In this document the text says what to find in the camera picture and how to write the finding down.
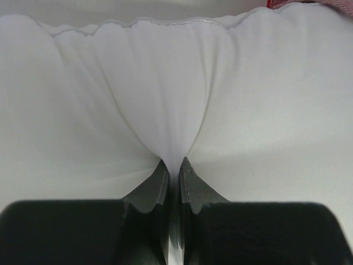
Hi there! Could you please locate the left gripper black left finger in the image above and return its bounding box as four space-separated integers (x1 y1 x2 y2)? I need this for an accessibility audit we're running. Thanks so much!
1 162 169 264

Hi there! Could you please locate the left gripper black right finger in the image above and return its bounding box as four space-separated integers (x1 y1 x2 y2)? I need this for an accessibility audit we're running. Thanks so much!
179 158 352 264

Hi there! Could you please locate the white pillow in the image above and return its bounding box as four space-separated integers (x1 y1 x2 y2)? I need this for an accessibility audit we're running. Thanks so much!
1 3 352 264

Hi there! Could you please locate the pink red patterned pillowcase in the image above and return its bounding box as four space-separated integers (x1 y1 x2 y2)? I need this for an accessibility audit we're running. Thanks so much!
266 0 353 14

